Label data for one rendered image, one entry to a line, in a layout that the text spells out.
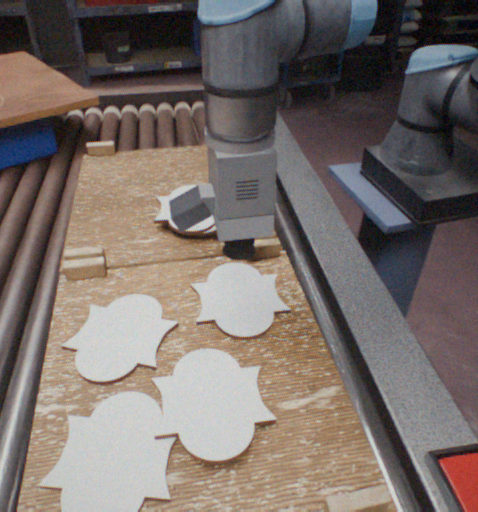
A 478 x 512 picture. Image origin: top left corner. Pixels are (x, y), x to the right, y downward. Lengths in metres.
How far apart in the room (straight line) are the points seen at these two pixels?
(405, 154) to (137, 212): 0.55
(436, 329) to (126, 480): 1.70
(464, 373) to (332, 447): 1.44
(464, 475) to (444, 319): 1.58
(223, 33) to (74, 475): 0.43
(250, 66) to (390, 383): 0.40
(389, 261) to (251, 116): 0.73
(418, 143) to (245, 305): 0.54
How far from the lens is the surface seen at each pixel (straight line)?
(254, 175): 0.48
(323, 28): 0.49
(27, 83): 1.25
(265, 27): 0.44
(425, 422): 0.58
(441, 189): 0.99
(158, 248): 0.74
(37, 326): 0.68
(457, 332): 2.07
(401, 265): 1.14
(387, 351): 0.64
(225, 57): 0.44
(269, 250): 0.70
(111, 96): 1.40
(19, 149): 1.11
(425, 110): 0.98
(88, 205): 0.88
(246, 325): 0.59
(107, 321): 0.62
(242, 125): 0.46
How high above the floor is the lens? 1.38
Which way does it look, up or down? 38 degrees down
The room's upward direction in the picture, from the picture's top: straight up
